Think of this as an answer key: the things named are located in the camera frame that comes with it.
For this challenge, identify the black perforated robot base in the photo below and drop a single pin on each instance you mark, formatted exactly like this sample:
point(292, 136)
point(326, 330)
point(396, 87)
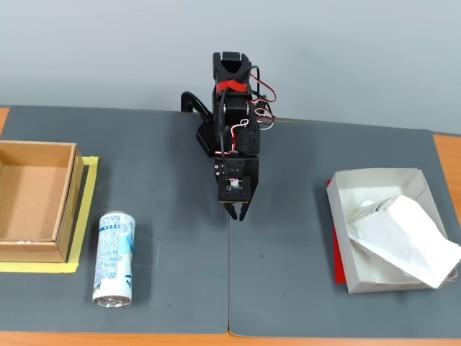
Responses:
point(205, 138)

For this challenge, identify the red paper sheet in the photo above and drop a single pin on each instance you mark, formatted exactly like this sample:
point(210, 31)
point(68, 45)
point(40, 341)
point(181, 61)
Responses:
point(338, 266)

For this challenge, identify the white and blue drink can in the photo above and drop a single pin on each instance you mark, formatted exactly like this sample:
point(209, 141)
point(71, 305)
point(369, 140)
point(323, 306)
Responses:
point(113, 259)

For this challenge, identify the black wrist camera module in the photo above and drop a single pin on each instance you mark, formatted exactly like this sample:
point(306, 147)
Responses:
point(234, 189)

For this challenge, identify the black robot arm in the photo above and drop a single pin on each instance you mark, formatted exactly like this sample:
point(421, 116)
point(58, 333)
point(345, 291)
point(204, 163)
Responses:
point(230, 108)

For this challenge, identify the yellow tape frame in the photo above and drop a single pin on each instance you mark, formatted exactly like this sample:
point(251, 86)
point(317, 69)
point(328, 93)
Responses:
point(91, 180)

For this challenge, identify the red tape strip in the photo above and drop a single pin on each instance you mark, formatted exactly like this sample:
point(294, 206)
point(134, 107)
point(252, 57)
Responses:
point(234, 85)

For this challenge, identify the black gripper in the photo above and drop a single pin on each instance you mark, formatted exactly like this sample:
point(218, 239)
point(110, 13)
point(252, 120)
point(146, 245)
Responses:
point(252, 180)

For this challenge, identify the white plastic blister package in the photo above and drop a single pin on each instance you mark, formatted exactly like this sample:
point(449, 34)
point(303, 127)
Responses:
point(403, 230)

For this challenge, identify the gray paper box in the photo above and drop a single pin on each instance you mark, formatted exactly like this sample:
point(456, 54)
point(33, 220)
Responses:
point(374, 180)

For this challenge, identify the black table clamp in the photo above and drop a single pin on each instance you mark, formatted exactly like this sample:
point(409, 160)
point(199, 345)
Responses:
point(194, 101)

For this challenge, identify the brown cardboard box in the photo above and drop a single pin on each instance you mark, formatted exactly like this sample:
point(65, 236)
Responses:
point(29, 198)

